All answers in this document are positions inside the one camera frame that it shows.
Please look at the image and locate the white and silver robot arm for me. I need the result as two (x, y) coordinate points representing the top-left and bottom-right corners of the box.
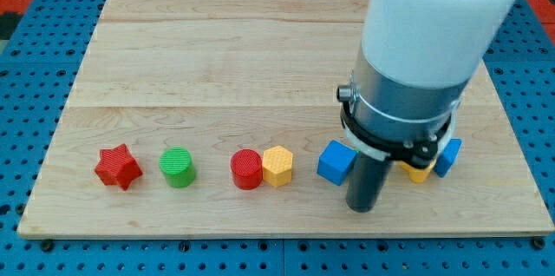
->
(337, 0), (515, 168)

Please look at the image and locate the red star block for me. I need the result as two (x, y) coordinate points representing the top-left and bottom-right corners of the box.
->
(95, 143), (143, 191)

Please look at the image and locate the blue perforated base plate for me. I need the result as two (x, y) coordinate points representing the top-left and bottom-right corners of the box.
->
(1, 0), (554, 275)

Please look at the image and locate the blue block at right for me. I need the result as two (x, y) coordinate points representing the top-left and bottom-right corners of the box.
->
(434, 138), (462, 178)

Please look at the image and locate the green cylinder block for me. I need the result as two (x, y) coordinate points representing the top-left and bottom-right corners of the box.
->
(159, 147), (196, 188)

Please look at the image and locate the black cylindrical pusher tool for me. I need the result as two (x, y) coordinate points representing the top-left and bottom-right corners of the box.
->
(346, 153), (392, 213)

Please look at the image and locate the blue cube block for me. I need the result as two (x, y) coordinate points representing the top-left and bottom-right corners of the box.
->
(317, 140), (357, 186)

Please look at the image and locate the yellow block behind tool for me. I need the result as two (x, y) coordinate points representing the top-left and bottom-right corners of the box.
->
(399, 160), (436, 183)

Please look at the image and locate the red cylinder block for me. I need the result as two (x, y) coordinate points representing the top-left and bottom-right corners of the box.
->
(230, 149), (263, 190)

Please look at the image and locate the light wooden board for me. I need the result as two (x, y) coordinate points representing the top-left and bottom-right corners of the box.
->
(17, 0), (554, 240)

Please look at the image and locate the yellow hexagon block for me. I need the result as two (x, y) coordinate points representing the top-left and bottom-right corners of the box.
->
(262, 146), (293, 187)

